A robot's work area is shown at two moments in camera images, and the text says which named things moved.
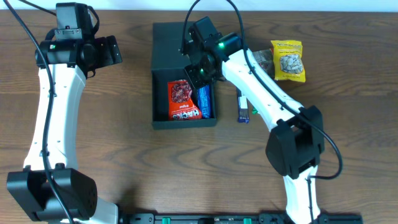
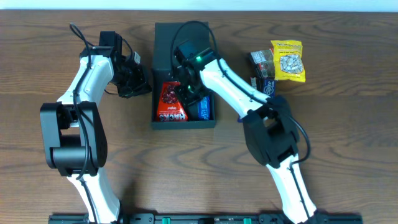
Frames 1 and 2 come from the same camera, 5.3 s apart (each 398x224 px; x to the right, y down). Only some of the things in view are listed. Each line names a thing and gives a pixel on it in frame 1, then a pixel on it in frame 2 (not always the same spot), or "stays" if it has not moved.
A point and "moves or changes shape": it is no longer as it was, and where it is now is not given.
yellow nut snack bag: x=288 y=60 stays
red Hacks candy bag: x=180 y=106 moves or changes shape
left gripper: x=109 y=50 -> x=134 y=82
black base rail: x=237 y=218 stays
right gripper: x=193 y=73 -> x=189 y=96
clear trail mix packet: x=265 y=58 stays
